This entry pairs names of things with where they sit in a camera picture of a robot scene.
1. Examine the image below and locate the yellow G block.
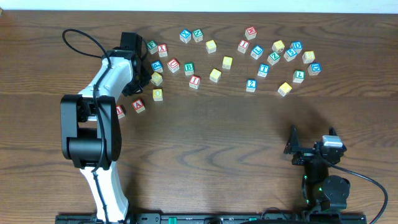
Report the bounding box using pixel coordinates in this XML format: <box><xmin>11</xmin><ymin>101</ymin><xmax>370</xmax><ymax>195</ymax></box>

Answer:
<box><xmin>151</xmin><ymin>72</ymin><xmax>163</xmax><ymax>86</ymax></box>

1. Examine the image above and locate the green Z block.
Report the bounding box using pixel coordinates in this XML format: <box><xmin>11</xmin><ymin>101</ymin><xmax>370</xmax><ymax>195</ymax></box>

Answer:
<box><xmin>267</xmin><ymin>52</ymin><xmax>280</xmax><ymax>65</ymax></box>

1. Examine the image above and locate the red U block lower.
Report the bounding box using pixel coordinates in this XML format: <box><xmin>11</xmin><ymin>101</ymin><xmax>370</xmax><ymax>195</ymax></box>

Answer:
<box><xmin>116</xmin><ymin>105</ymin><xmax>125</xmax><ymax>119</ymax></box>

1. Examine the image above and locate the blue D block far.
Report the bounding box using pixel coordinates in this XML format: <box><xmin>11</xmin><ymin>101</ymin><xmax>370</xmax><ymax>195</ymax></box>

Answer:
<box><xmin>290</xmin><ymin>41</ymin><xmax>303</xmax><ymax>54</ymax></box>

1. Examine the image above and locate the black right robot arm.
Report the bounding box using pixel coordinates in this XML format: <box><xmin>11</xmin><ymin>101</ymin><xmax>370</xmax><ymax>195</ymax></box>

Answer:
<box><xmin>284</xmin><ymin>126</ymin><xmax>350</xmax><ymax>212</ymax></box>

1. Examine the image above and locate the red A block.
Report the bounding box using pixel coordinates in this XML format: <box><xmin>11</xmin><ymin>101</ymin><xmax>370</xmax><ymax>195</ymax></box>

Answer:
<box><xmin>132</xmin><ymin>99</ymin><xmax>146</xmax><ymax>113</ymax></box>

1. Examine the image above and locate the red i block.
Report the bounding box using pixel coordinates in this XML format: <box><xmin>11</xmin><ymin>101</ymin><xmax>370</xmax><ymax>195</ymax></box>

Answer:
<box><xmin>238</xmin><ymin>40</ymin><xmax>249</xmax><ymax>54</ymax></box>
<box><xmin>189</xmin><ymin>75</ymin><xmax>201</xmax><ymax>89</ymax></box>

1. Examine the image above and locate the blue L block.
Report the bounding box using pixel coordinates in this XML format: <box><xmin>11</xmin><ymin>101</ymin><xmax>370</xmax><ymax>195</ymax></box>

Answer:
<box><xmin>251</xmin><ymin>45</ymin><xmax>264</xmax><ymax>60</ymax></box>

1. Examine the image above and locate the blue P block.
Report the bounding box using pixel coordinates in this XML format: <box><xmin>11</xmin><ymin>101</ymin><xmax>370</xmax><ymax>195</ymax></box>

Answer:
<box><xmin>151</xmin><ymin>60</ymin><xmax>163</xmax><ymax>73</ymax></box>

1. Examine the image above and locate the red Y block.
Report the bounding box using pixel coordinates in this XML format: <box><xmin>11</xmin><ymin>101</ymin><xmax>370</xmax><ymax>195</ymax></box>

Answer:
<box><xmin>157</xmin><ymin>44</ymin><xmax>168</xmax><ymax>57</ymax></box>

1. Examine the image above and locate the yellow K block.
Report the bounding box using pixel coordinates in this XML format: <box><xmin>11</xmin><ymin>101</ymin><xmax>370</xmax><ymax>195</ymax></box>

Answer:
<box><xmin>277</xmin><ymin>82</ymin><xmax>292</xmax><ymax>96</ymax></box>

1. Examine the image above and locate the blue X block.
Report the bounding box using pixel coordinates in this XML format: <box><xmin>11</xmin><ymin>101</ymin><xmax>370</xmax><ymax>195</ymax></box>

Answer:
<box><xmin>179</xmin><ymin>29</ymin><xmax>192</xmax><ymax>44</ymax></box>

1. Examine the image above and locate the blue 2 block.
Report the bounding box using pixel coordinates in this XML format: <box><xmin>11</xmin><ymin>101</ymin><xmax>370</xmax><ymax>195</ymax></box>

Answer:
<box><xmin>246</xmin><ymin>79</ymin><xmax>257</xmax><ymax>92</ymax></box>

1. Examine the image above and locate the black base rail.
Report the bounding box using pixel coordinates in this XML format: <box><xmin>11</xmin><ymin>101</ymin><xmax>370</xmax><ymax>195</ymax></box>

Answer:
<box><xmin>55</xmin><ymin>212</ymin><xmax>368</xmax><ymax>224</ymax></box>

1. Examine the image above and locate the green B block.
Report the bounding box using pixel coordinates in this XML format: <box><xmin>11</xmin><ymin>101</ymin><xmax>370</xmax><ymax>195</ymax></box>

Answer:
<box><xmin>184</xmin><ymin>62</ymin><xmax>195</xmax><ymax>76</ymax></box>

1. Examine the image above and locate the blue 5 block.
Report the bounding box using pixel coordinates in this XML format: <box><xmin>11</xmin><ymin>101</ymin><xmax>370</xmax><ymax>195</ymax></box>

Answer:
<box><xmin>284</xmin><ymin>49</ymin><xmax>297</xmax><ymax>62</ymax></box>

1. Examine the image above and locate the green N block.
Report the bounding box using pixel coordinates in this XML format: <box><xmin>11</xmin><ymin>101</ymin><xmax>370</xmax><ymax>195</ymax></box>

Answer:
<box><xmin>192</xmin><ymin>29</ymin><xmax>203</xmax><ymax>42</ymax></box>

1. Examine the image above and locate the yellow block middle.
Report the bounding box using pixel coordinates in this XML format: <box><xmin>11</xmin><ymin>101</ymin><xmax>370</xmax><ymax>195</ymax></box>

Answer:
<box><xmin>222</xmin><ymin>56</ymin><xmax>233</xmax><ymax>70</ymax></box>

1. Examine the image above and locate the yellow block far centre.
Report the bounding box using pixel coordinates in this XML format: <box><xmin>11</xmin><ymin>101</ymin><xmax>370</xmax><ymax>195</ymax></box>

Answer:
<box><xmin>206</xmin><ymin>40</ymin><xmax>217</xmax><ymax>54</ymax></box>

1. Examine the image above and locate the red I block lower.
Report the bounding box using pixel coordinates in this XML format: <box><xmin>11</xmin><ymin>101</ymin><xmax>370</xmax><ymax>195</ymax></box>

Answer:
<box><xmin>189</xmin><ymin>75</ymin><xmax>201</xmax><ymax>89</ymax></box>

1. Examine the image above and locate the blue d block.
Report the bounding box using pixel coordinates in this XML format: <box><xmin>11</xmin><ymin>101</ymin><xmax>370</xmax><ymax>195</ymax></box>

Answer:
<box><xmin>308</xmin><ymin>63</ymin><xmax>322</xmax><ymax>76</ymax></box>
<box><xmin>290</xmin><ymin>41</ymin><xmax>303</xmax><ymax>54</ymax></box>

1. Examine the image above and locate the yellow block with ball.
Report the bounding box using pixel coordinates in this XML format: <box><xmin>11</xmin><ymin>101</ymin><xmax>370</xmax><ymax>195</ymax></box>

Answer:
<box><xmin>272</xmin><ymin>40</ymin><xmax>285</xmax><ymax>54</ymax></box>

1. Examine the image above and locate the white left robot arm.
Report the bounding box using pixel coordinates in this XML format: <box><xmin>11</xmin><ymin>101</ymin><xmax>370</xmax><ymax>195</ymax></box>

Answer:
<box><xmin>60</xmin><ymin>47</ymin><xmax>150</xmax><ymax>223</ymax></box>

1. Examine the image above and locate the red u block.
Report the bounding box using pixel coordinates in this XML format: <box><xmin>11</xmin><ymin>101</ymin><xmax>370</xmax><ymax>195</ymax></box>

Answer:
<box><xmin>167</xmin><ymin>58</ymin><xmax>180</xmax><ymax>73</ymax></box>
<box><xmin>116</xmin><ymin>105</ymin><xmax>125</xmax><ymax>119</ymax></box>

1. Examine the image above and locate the blue D block right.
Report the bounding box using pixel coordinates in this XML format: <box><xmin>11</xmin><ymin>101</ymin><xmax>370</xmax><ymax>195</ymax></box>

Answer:
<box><xmin>308</xmin><ymin>63</ymin><xmax>322</xmax><ymax>76</ymax></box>

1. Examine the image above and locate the yellow 8 block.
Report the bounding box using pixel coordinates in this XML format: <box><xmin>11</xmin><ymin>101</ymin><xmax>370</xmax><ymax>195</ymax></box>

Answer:
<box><xmin>302</xmin><ymin>51</ymin><xmax>315</xmax><ymax>64</ymax></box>

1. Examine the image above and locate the green J block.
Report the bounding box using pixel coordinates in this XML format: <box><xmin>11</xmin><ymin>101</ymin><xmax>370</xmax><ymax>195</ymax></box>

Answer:
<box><xmin>147</xmin><ymin>40</ymin><xmax>158</xmax><ymax>55</ymax></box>

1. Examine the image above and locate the red U block upper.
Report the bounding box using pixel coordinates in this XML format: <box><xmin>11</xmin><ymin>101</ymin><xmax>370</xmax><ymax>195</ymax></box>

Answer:
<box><xmin>167</xmin><ymin>58</ymin><xmax>180</xmax><ymax>73</ymax></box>

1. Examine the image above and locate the yellow block near I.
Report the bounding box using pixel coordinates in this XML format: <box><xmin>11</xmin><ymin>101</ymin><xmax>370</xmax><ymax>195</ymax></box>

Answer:
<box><xmin>210</xmin><ymin>68</ymin><xmax>221</xmax><ymax>83</ymax></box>

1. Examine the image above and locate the red block far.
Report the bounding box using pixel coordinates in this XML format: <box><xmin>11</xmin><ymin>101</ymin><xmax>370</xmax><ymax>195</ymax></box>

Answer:
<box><xmin>245</xmin><ymin>26</ymin><xmax>257</xmax><ymax>40</ymax></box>

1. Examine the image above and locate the blue T block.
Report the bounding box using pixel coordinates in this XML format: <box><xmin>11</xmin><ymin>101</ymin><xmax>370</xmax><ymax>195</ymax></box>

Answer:
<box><xmin>257</xmin><ymin>63</ymin><xmax>269</xmax><ymax>77</ymax></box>

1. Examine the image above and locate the red I block upper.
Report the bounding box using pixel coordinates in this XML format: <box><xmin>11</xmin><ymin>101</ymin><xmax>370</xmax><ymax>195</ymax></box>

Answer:
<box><xmin>238</xmin><ymin>40</ymin><xmax>249</xmax><ymax>54</ymax></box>

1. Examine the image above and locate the yellow O block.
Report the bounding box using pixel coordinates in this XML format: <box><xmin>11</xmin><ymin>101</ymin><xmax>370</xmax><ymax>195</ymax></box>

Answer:
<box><xmin>152</xmin><ymin>89</ymin><xmax>163</xmax><ymax>101</ymax></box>

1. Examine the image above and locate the green 7 block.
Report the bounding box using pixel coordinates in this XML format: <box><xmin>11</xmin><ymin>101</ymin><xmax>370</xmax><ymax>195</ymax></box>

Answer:
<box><xmin>292</xmin><ymin>70</ymin><xmax>305</xmax><ymax>83</ymax></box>

